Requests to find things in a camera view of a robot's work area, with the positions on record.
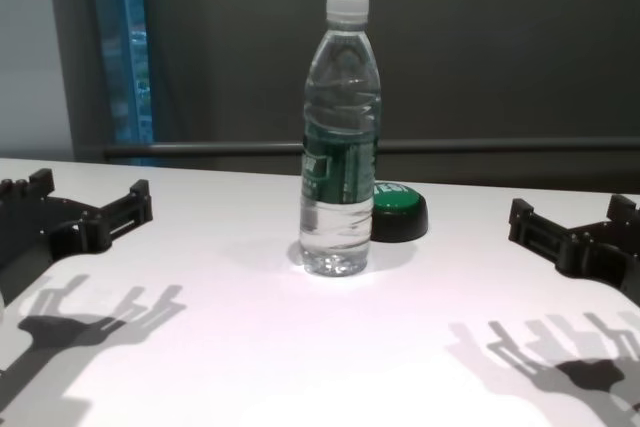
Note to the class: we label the blue window frame strip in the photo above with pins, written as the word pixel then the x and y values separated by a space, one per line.
pixel 132 72

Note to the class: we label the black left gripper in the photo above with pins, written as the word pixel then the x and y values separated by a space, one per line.
pixel 30 232

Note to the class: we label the green YES push button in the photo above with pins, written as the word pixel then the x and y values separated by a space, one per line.
pixel 400 217

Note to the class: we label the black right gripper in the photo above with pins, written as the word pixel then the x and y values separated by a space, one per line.
pixel 615 257

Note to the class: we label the clear water bottle green label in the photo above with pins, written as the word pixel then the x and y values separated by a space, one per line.
pixel 340 172

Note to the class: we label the grey wall handrail bar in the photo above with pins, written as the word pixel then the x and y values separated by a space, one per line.
pixel 225 149

